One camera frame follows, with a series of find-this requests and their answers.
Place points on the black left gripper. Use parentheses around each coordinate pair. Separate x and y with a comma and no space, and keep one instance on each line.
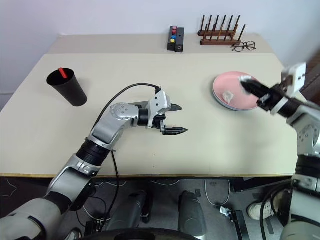
(161,119)

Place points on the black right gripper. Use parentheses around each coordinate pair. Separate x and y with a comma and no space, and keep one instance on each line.
(272,96)

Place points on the pink plate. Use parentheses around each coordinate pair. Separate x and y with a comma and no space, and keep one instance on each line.
(230,83)

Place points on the red capped marker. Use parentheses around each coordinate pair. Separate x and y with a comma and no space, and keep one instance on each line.
(63,73)

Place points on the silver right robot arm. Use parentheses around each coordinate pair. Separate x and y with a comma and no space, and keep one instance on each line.
(307,132)

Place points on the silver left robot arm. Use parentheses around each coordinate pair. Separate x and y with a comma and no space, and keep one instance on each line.
(110,125)

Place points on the black framed glasses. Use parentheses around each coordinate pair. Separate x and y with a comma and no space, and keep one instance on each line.
(243,46)

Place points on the black plastic cup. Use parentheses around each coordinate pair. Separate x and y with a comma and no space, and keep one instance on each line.
(70,92)

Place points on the white crumpled paper piece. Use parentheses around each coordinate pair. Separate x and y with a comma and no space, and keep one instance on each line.
(228,97)

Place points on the wooden peg rack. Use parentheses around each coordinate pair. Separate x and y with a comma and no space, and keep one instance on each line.
(220,40)

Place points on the black box with coloured buttons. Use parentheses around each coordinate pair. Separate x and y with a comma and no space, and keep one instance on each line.
(172,40)

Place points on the black rectangular box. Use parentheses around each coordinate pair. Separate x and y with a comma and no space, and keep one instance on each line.
(180,37)

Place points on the dark rounded robot leg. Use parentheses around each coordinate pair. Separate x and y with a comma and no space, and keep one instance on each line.
(132,207)
(191,212)

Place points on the black curved robot housing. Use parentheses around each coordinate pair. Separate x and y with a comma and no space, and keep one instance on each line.
(150,235)

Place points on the white sneaker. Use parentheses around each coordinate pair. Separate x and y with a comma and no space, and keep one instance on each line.
(257,210)

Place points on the black floor device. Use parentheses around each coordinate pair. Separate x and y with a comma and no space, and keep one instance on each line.
(93,227)

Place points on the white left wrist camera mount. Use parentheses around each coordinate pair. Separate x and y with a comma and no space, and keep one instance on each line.
(160,100)

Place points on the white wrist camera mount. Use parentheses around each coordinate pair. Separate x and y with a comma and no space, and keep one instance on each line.
(296,75)
(160,100)

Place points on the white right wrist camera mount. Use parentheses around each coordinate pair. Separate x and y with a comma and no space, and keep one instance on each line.
(296,75)

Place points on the black table frame beam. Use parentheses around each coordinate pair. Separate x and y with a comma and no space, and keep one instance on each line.
(260,183)

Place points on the metal table foot bracket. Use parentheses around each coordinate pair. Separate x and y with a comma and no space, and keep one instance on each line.
(233,217)

